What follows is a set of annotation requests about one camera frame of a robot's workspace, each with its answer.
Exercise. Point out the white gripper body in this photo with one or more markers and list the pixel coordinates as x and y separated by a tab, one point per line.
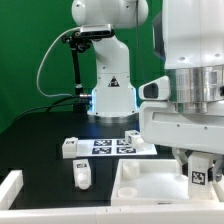
160	124

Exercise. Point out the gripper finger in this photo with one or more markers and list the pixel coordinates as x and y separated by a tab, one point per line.
181	158
216	171

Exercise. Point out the white square tabletop part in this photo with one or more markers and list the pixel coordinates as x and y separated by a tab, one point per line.
153	182

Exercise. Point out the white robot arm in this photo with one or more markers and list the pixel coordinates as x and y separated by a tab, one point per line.
184	108

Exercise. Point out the white sheet with markers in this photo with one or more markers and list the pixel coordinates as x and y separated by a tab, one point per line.
112	147

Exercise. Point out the white U-shaped fence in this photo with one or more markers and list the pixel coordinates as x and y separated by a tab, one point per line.
152	214

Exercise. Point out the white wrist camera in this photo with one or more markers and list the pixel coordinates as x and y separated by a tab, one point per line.
156	90

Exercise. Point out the silver depth camera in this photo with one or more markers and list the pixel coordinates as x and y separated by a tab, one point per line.
97	31

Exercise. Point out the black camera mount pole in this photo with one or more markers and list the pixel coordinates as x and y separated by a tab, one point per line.
78	45

